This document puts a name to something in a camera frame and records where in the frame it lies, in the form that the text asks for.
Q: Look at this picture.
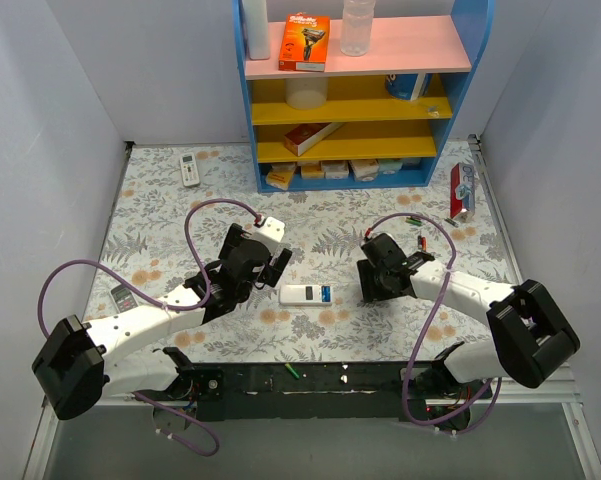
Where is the red toothpaste box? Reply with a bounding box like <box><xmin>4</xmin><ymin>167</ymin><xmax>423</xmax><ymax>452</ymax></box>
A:
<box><xmin>450</xmin><ymin>162</ymin><xmax>476</xmax><ymax>222</ymax></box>

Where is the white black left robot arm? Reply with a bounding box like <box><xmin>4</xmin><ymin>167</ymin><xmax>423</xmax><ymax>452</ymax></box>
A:
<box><xmin>32</xmin><ymin>217</ymin><xmax>292</xmax><ymax>420</ymax></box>

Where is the white translucent cup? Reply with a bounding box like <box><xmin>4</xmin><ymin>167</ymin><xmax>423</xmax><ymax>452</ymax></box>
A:
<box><xmin>285</xmin><ymin>77</ymin><xmax>329</xmax><ymax>110</ymax></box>

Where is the blue shelf unit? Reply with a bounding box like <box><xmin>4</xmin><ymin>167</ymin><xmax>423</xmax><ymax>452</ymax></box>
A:
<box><xmin>232</xmin><ymin>1</ymin><xmax>495</xmax><ymax>194</ymax></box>

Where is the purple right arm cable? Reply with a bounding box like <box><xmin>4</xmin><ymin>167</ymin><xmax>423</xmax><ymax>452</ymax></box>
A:
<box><xmin>364</xmin><ymin>213</ymin><xmax>504</xmax><ymax>436</ymax></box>

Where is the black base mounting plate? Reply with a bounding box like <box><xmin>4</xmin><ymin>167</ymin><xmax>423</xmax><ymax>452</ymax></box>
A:
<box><xmin>134</xmin><ymin>360</ymin><xmax>496</xmax><ymax>424</ymax></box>

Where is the grey calculator remote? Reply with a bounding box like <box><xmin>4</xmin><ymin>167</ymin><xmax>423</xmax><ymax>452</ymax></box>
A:
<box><xmin>110</xmin><ymin>284</ymin><xmax>138</xmax><ymax>313</ymax></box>

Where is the tissue pack green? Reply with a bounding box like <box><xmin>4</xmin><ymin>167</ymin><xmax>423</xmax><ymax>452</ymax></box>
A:
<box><xmin>377</xmin><ymin>158</ymin><xmax>403</xmax><ymax>175</ymax></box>

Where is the yellow red small box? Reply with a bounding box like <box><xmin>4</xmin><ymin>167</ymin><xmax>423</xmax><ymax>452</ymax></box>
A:
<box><xmin>265</xmin><ymin>163</ymin><xmax>297</xmax><ymax>191</ymax></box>

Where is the white bottle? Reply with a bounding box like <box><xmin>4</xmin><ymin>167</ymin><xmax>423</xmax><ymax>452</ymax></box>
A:
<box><xmin>242</xmin><ymin>0</ymin><xmax>270</xmax><ymax>60</ymax></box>

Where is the white air conditioner remote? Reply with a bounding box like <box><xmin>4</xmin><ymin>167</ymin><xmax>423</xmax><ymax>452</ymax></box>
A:
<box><xmin>179</xmin><ymin>154</ymin><xmax>200</xmax><ymax>188</ymax></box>

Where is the orange razor box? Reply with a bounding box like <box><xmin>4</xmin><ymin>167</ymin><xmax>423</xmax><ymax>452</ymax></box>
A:
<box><xmin>278</xmin><ymin>13</ymin><xmax>331</xmax><ymax>73</ymax></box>

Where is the clear plastic bottle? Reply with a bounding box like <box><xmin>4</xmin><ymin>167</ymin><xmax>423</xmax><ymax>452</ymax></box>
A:
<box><xmin>340</xmin><ymin>0</ymin><xmax>376</xmax><ymax>57</ymax></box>

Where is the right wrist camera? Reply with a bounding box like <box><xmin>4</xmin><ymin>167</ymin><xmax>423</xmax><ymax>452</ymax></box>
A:
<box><xmin>361</xmin><ymin>232</ymin><xmax>398</xmax><ymax>252</ymax></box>

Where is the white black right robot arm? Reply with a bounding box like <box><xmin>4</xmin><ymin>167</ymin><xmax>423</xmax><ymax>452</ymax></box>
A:
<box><xmin>357</xmin><ymin>233</ymin><xmax>581</xmax><ymax>398</ymax></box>

